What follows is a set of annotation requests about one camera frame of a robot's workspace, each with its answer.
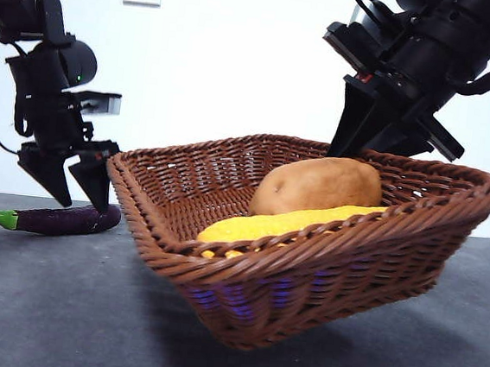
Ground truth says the purple eggplant with green stem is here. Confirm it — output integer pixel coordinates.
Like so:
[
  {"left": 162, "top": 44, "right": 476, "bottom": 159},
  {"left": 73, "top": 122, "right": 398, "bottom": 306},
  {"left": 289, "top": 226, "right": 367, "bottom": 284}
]
[{"left": 0, "top": 193, "right": 123, "bottom": 244}]

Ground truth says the brown potato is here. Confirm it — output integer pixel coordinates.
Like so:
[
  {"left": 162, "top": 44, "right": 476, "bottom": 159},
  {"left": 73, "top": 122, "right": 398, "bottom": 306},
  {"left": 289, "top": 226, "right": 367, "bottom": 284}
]
[{"left": 248, "top": 148, "right": 386, "bottom": 228}]

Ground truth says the yellow corn cob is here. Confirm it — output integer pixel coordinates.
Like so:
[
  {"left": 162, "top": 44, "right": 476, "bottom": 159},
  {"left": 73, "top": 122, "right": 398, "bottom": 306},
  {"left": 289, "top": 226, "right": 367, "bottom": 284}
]
[{"left": 194, "top": 188, "right": 390, "bottom": 275}]

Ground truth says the brown wicker basket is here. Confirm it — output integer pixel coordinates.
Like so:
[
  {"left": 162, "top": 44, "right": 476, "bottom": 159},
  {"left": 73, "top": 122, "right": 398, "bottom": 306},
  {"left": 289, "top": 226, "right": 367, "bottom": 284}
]
[{"left": 90, "top": 117, "right": 490, "bottom": 367}]

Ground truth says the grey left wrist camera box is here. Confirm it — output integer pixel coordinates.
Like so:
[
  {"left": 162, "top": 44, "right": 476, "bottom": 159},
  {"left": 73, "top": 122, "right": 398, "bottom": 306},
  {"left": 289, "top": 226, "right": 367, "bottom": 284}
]
[{"left": 72, "top": 87, "right": 124, "bottom": 117}]

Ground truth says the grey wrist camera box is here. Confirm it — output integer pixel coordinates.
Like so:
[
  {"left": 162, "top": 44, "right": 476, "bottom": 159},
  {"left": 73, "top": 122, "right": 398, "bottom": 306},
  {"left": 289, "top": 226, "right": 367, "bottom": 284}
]
[
  {"left": 320, "top": 0, "right": 404, "bottom": 76},
  {"left": 72, "top": 87, "right": 124, "bottom": 117}
]

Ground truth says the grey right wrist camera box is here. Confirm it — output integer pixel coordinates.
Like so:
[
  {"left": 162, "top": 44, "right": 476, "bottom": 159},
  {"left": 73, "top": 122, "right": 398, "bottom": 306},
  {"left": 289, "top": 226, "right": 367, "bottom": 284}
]
[{"left": 320, "top": 0, "right": 404, "bottom": 76}]

